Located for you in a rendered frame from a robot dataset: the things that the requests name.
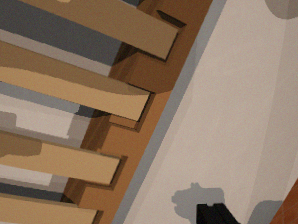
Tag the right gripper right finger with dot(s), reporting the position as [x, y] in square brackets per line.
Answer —
[223, 214]

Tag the tan wooden slat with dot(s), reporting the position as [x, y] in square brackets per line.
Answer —
[53, 158]
[26, 210]
[37, 72]
[115, 19]

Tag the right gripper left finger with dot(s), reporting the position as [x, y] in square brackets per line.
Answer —
[206, 215]

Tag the wooden bed frame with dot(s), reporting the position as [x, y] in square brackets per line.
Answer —
[120, 135]

